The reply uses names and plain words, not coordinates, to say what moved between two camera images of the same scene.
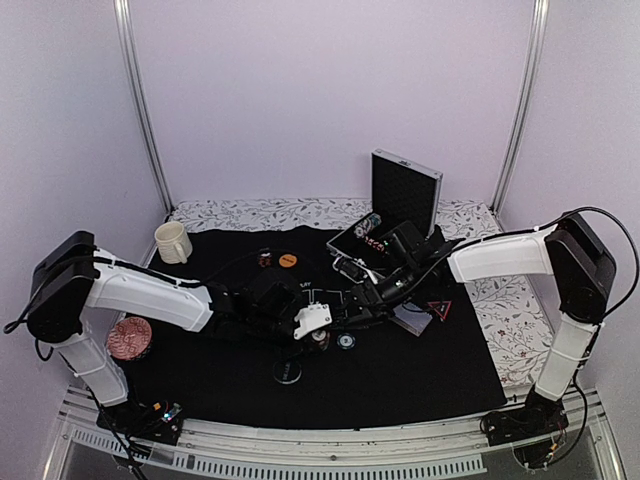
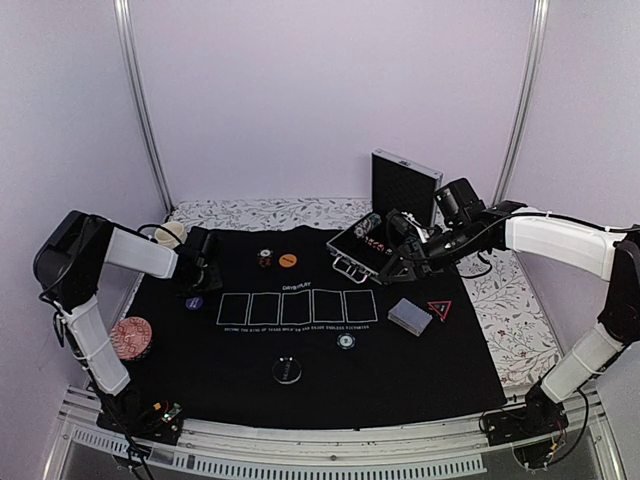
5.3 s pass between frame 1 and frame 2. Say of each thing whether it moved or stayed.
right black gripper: moved
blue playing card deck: stayed
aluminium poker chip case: stayed
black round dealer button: stayed
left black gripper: moved
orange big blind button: stayed
